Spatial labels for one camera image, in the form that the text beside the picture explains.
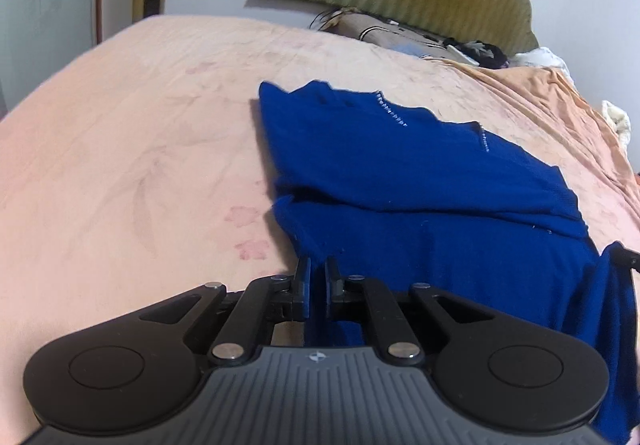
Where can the dark clothes pile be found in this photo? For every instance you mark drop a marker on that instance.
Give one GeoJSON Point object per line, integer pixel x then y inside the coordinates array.
{"type": "Point", "coordinates": [480, 52]}

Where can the white duvet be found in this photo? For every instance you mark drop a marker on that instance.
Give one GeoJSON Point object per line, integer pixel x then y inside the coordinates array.
{"type": "Point", "coordinates": [616, 117]}

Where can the orange quilt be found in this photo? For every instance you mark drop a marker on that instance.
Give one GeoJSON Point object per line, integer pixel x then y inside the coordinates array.
{"type": "Point", "coordinates": [540, 90]}

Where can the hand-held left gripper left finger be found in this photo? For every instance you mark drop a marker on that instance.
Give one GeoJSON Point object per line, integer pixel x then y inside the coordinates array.
{"type": "Point", "coordinates": [304, 292]}

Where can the blue beaded knit sweater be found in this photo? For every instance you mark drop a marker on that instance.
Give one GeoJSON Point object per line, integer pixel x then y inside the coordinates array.
{"type": "Point", "coordinates": [400, 175]}

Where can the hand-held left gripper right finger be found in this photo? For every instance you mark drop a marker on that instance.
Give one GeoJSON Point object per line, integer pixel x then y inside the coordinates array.
{"type": "Point", "coordinates": [331, 292]}

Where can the pink floral bed sheet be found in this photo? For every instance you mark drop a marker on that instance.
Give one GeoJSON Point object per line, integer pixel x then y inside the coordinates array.
{"type": "Point", "coordinates": [125, 150]}

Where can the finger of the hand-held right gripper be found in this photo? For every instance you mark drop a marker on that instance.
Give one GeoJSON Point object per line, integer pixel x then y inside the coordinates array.
{"type": "Point", "coordinates": [629, 259]}

